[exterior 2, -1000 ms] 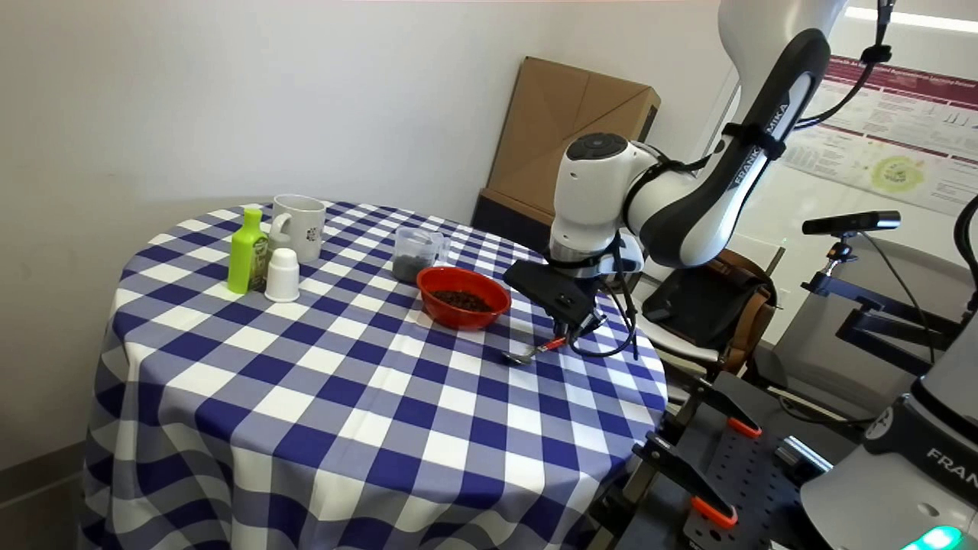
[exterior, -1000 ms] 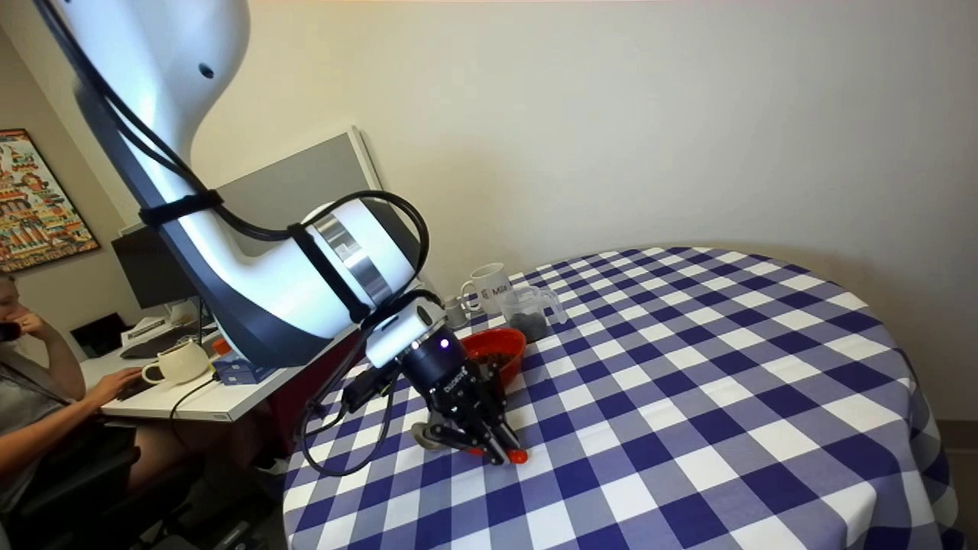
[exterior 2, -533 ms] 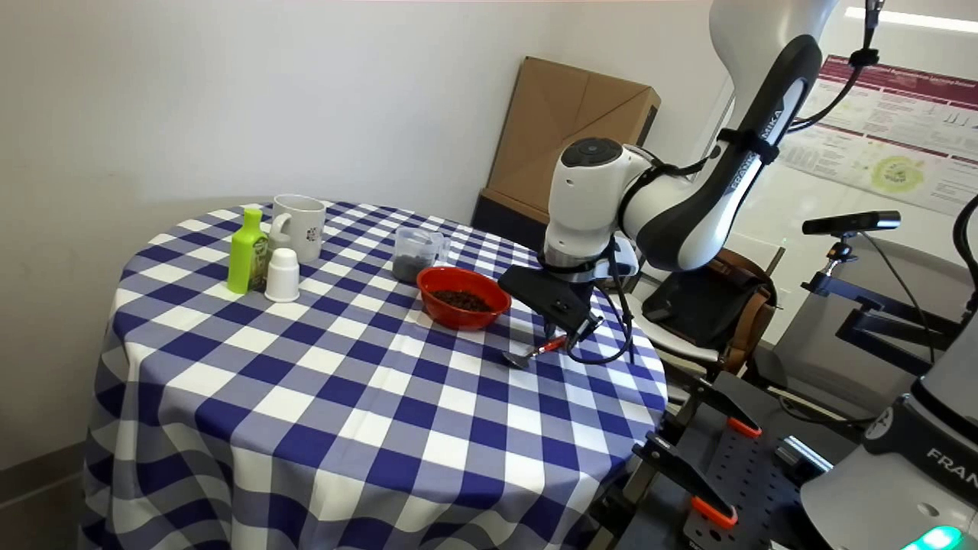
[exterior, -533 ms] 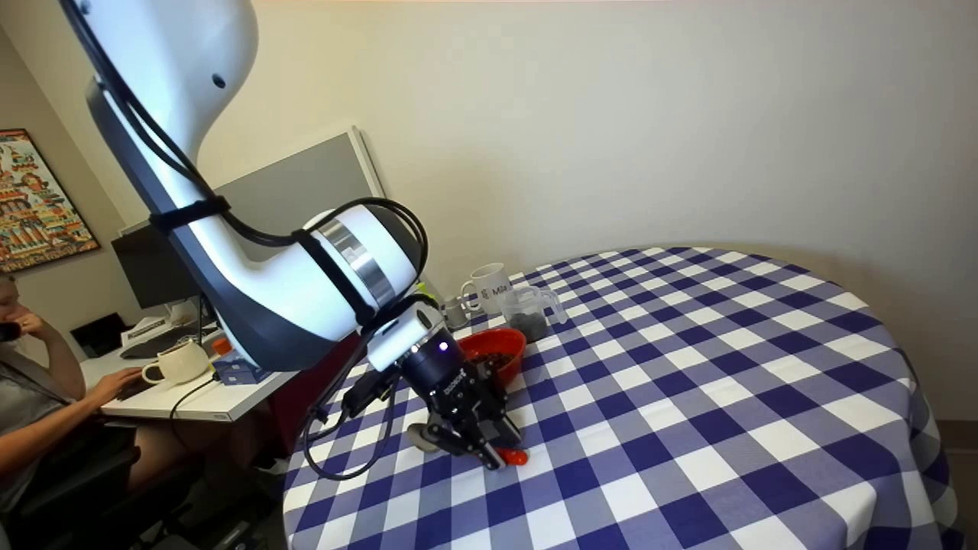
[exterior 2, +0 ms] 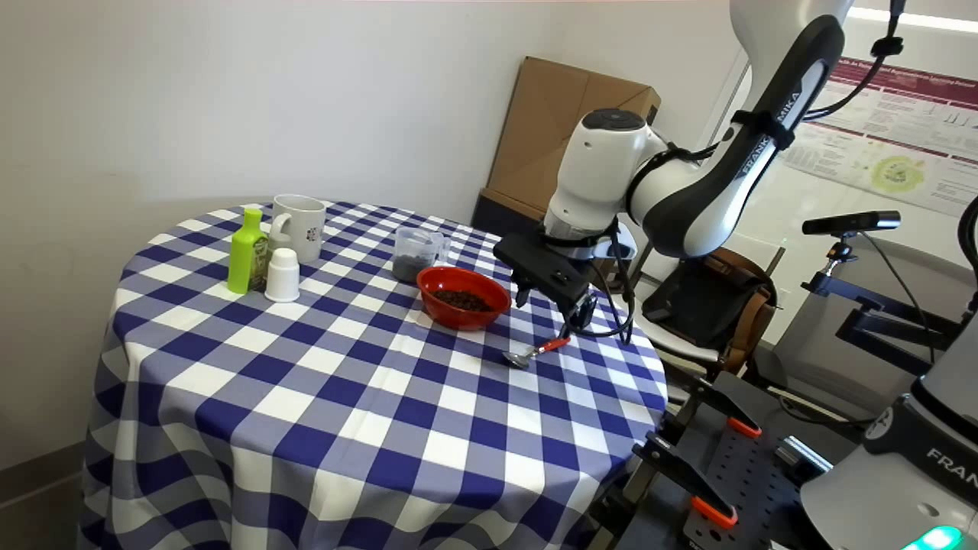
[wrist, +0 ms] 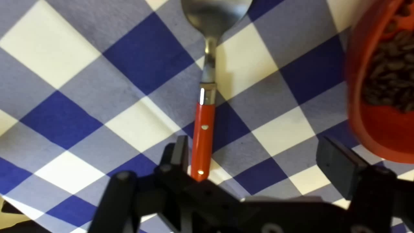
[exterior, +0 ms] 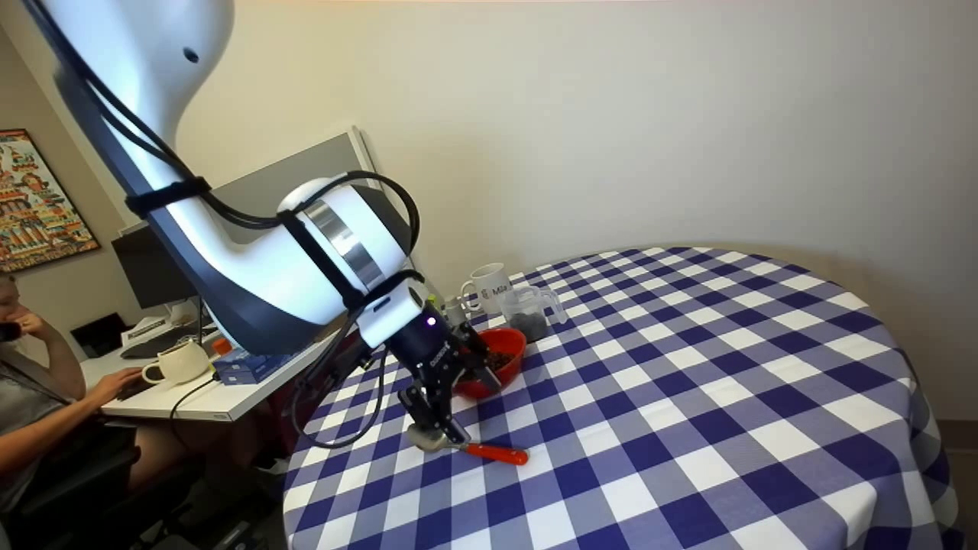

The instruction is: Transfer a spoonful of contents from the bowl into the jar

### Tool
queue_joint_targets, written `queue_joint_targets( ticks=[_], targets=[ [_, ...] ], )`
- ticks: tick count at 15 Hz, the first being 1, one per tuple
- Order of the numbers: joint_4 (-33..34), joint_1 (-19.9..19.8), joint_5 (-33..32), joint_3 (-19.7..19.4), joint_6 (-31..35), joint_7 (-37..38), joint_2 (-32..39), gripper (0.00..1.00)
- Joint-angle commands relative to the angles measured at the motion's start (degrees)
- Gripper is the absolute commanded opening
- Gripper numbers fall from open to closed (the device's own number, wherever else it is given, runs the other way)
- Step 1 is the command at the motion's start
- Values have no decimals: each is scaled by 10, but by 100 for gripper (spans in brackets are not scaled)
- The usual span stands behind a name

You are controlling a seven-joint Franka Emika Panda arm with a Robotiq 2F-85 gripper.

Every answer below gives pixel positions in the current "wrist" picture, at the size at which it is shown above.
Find red bowl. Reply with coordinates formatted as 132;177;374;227
344;0;414;164

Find red handled metal spoon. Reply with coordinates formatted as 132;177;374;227
180;0;254;182

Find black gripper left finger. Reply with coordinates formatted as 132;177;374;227
166;133;192;176

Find dark coffee beans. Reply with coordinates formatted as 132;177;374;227
360;0;414;115

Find blue white checked tablecloth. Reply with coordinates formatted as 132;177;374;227
0;0;414;233

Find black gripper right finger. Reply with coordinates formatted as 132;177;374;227
316;134;369;200

